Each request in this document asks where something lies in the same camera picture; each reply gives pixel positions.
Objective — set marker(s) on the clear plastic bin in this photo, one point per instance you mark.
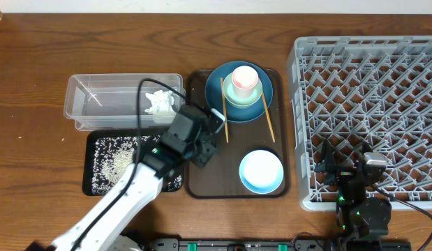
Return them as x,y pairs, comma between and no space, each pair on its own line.
107,101

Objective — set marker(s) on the brown serving tray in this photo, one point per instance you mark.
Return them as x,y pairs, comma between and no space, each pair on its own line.
220,179

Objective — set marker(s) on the mint green bowl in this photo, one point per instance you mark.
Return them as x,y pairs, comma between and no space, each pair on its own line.
233,99

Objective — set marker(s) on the pink cup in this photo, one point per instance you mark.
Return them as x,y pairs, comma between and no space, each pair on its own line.
244,79

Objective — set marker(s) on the grey dishwasher rack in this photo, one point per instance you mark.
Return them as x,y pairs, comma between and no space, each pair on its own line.
355,89

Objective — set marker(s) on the light blue bowl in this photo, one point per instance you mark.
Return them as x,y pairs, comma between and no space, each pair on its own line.
261,172

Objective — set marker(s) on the white napkin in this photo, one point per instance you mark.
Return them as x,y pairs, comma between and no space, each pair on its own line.
161,103

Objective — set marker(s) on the wooden chopstick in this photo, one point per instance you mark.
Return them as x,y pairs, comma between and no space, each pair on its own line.
224,111
268,117

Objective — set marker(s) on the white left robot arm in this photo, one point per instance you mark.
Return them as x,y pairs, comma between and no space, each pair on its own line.
140,184

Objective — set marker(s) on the black rectangular tray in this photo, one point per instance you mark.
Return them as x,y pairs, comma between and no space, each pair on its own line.
93,136

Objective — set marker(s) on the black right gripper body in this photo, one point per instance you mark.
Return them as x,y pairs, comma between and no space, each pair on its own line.
342,171

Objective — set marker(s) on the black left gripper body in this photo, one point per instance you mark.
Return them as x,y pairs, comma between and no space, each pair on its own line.
199,157

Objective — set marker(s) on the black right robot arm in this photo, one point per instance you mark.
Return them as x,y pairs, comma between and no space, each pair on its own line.
364,220

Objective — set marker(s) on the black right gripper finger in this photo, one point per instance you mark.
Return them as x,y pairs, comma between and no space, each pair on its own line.
327,163
366,148

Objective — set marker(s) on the dark blue plate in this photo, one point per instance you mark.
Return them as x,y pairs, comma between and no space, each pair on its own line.
213,93

